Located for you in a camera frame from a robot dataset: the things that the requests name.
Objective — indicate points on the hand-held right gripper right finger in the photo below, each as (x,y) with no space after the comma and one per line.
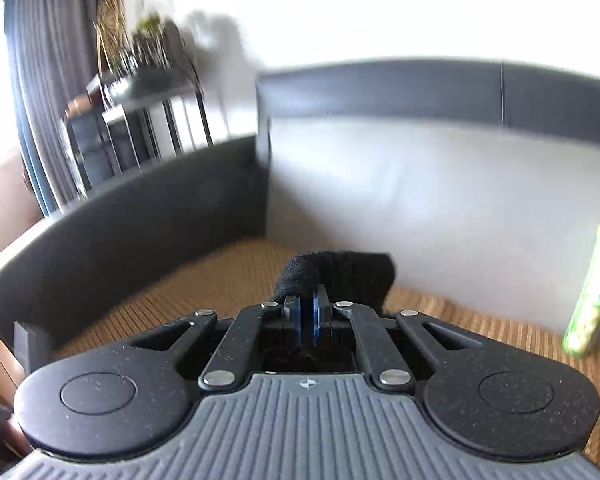
(321,317)

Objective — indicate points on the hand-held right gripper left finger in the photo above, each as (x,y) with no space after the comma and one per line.
(292,317)

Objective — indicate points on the black knit garment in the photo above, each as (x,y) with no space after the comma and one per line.
(340,272)

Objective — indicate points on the brown woven seat mat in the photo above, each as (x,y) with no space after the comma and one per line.
(205,280)

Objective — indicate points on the dark grey leather sofa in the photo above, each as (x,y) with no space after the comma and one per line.
(405,185)

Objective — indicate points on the black metal shelf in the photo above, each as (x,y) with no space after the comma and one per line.
(145,92)

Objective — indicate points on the green chip can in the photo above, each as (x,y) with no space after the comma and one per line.
(597,300)

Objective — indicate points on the black planter trough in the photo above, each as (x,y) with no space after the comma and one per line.
(150,79)

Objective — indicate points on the green potted plant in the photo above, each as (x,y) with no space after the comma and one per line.
(152,35)

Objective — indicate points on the straw fan ornament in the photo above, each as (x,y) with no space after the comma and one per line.
(112,25)

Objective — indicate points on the grey curtain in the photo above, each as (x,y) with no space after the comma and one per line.
(55,60)

